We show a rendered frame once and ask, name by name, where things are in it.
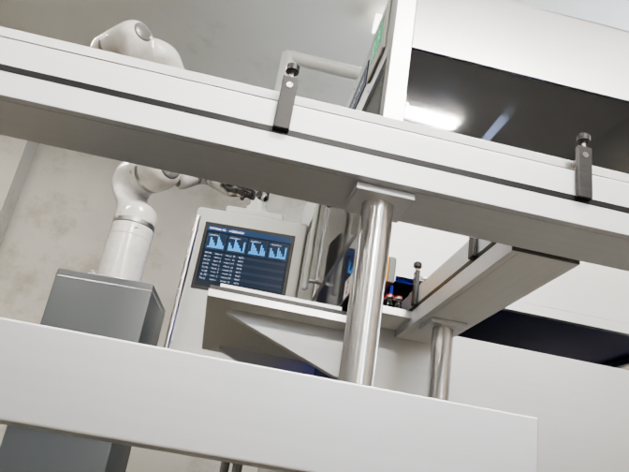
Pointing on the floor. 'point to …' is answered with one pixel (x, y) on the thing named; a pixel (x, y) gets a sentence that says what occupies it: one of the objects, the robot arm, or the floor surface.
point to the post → (398, 60)
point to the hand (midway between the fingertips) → (253, 193)
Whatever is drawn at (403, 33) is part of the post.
